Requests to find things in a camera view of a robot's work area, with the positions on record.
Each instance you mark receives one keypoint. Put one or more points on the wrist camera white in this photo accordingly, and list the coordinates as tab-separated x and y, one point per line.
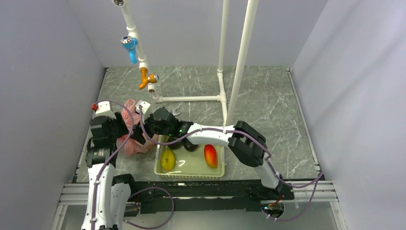
143	108
102	109

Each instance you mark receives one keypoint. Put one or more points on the silver open-end wrench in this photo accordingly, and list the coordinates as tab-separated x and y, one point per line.
176	112

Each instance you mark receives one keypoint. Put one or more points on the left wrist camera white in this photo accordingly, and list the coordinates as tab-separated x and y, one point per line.
102	109

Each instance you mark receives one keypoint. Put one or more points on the pale green plastic basket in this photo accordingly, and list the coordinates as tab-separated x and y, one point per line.
191	165

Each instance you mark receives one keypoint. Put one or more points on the dark purple fake fruit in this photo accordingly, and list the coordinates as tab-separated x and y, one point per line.
191	147
174	146

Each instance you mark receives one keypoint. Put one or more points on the yellow fake mango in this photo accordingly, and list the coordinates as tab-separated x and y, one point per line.
167	160

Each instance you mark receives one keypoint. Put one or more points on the dark purple fake fruit left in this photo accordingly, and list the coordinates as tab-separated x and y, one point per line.
174	146

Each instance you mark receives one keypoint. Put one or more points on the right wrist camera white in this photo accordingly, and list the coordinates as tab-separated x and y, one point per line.
143	108

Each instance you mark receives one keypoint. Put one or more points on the red orange fake mango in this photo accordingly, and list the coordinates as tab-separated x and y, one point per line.
210	156

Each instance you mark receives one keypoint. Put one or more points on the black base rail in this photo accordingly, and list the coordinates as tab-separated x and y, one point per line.
162	196

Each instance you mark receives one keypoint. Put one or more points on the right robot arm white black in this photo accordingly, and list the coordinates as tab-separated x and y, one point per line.
246	143

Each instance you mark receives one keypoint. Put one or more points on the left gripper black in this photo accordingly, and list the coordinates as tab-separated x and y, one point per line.
119	123

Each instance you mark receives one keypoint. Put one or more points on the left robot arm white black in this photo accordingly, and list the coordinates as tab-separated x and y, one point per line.
108	193

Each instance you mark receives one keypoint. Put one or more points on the orange tap valve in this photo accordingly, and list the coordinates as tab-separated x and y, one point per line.
147	79

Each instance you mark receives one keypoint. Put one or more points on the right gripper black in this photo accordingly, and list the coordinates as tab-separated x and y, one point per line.
138	135

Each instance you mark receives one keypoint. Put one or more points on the dark purple fake fruit right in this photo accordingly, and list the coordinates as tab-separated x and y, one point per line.
191	147

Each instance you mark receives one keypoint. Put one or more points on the blue tap valve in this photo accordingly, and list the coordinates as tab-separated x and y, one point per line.
129	43

